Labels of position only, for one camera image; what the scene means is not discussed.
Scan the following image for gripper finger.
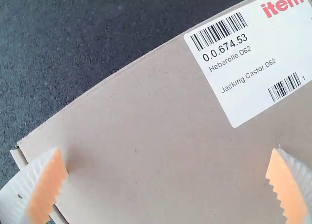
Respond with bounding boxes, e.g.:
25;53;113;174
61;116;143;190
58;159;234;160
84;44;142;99
265;147;312;224
0;147;69;224

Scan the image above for cardboard box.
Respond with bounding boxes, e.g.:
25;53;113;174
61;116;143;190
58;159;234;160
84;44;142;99
9;0;312;224

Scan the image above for black mat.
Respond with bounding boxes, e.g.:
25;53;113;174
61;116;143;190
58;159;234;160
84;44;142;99
0;0;312;193

